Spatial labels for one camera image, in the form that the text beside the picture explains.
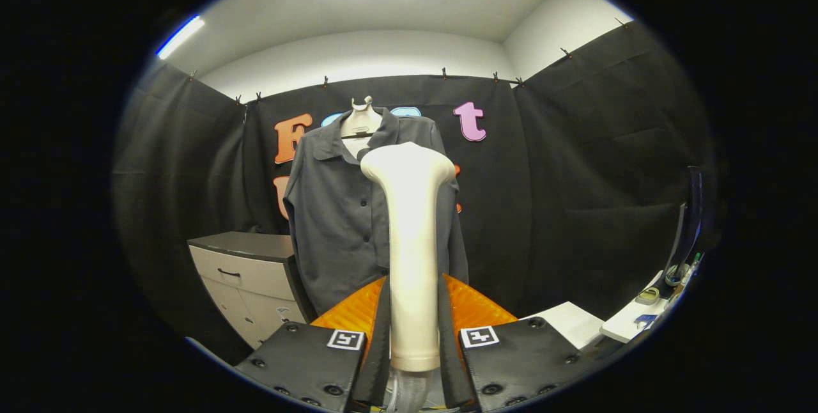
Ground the row of black clips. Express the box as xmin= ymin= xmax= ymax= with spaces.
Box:
xmin=187 ymin=17 xmax=630 ymax=107

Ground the dark grey button shirt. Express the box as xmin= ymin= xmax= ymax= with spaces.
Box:
xmin=283 ymin=106 xmax=470 ymax=318

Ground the white side desk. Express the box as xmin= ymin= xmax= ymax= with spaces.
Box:
xmin=599 ymin=269 xmax=688 ymax=345

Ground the white box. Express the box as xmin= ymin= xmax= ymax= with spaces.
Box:
xmin=521 ymin=301 xmax=605 ymax=351

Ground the narrow ceiling light strip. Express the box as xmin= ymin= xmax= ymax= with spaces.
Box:
xmin=155 ymin=15 xmax=206 ymax=61

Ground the grey cabinet with drawers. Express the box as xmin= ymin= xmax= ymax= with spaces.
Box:
xmin=187 ymin=231 xmax=317 ymax=350

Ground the black monitor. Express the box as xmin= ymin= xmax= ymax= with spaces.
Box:
xmin=661 ymin=166 xmax=704 ymax=289

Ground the black backdrop cloth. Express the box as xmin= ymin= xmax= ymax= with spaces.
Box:
xmin=112 ymin=20 xmax=716 ymax=356

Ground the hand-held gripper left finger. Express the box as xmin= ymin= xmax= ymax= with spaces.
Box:
xmin=235 ymin=274 xmax=392 ymax=413

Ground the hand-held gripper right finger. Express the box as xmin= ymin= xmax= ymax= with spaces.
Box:
xmin=438 ymin=272 xmax=598 ymax=413

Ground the cream garment steamer wand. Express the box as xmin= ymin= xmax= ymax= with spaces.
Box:
xmin=360 ymin=141 xmax=457 ymax=373

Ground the cream clothes hanger head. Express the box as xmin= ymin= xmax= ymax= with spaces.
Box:
xmin=339 ymin=95 xmax=384 ymax=140

